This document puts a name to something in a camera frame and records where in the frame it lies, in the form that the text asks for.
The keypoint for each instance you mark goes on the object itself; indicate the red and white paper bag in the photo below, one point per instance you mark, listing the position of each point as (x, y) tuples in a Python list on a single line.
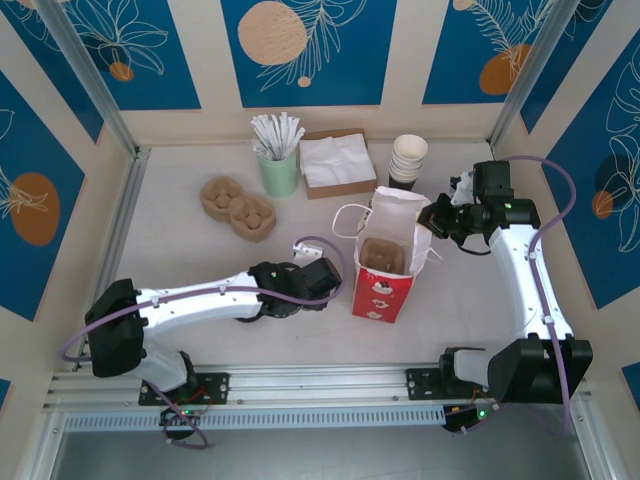
[(380, 300)]

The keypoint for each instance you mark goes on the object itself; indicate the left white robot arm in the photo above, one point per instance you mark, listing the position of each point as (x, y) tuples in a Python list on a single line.
[(200, 300)]

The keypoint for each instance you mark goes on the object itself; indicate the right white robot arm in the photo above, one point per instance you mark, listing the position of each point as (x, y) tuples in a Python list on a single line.
[(525, 280)]

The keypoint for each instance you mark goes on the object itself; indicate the brown cardboard napkin box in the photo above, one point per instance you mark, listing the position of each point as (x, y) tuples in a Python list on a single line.
[(340, 192)]

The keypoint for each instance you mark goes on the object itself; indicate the mint green straw holder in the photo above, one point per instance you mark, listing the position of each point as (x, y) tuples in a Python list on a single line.
[(280, 180)]

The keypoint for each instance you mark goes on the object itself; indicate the white paper napkins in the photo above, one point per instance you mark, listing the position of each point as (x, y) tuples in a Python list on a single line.
[(335, 160)]

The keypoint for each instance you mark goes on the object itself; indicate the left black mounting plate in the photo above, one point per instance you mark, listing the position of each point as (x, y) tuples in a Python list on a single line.
[(215, 387)]

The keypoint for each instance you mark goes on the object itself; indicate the black mounting plate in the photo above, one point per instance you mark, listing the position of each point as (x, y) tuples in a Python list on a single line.
[(420, 382), (215, 387)]

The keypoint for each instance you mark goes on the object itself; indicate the white wrapped straw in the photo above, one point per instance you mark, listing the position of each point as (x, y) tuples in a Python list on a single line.
[(285, 130), (262, 135), (297, 140), (275, 134), (260, 150)]

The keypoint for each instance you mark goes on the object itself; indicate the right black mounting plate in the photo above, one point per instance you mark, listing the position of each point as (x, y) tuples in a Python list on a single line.
[(420, 382)]

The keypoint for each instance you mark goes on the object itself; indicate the left small controller board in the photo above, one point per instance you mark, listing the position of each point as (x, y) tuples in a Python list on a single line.
[(180, 416)]

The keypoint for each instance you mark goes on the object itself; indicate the small controller board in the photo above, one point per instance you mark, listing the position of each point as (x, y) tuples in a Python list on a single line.
[(180, 416), (465, 420)]

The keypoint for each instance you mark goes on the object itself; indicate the right small controller board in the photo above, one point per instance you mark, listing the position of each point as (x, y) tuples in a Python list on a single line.
[(465, 420)]

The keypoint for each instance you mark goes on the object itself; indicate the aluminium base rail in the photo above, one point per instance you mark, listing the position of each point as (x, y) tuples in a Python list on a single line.
[(325, 377)]

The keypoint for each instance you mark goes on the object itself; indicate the aluminium frame post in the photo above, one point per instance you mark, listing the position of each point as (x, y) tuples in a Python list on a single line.
[(535, 75), (85, 75)]

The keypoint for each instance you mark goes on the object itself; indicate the aluminium frame bar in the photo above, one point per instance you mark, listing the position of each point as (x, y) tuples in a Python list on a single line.
[(40, 450), (587, 440)]

